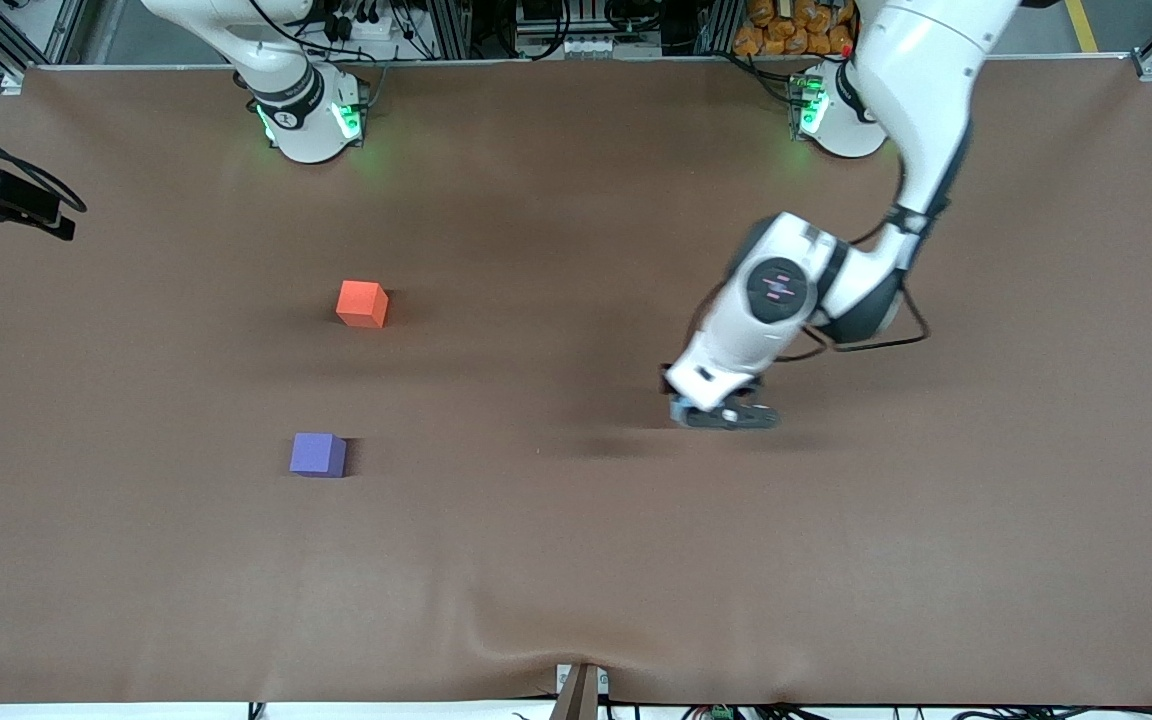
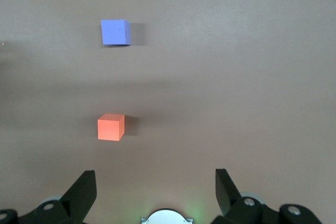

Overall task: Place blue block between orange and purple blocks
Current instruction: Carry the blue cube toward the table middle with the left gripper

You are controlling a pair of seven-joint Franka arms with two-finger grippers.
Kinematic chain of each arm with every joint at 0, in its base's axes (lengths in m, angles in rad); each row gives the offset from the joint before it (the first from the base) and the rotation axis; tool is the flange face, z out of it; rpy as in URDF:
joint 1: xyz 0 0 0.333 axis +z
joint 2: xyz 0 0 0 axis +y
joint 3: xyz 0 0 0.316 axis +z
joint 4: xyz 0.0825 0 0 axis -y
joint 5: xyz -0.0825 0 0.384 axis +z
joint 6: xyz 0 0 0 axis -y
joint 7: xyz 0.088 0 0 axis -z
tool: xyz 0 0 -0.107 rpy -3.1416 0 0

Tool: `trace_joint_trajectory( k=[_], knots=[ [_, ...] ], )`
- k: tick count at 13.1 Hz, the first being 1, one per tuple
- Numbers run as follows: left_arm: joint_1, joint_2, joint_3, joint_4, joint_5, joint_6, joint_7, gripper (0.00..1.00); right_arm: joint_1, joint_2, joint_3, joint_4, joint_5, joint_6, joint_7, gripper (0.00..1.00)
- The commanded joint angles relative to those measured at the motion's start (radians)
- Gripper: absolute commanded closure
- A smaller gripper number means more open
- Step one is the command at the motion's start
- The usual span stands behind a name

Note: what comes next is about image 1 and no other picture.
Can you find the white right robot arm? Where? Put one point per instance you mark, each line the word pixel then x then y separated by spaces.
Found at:
pixel 301 130

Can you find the orange block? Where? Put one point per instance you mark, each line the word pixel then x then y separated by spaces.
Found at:
pixel 361 303

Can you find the purple block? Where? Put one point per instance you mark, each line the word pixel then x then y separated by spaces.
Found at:
pixel 316 455

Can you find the brown table mat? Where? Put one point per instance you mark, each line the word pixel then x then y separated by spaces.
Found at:
pixel 436 560

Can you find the metal table edge clamp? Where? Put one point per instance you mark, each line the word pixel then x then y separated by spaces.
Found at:
pixel 581 695

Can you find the green plug connector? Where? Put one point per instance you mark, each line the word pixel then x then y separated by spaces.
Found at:
pixel 721 713

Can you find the white power strip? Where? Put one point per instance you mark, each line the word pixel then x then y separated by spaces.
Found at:
pixel 591 47

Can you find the pile of orange objects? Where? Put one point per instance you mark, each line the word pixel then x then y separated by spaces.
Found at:
pixel 786 35

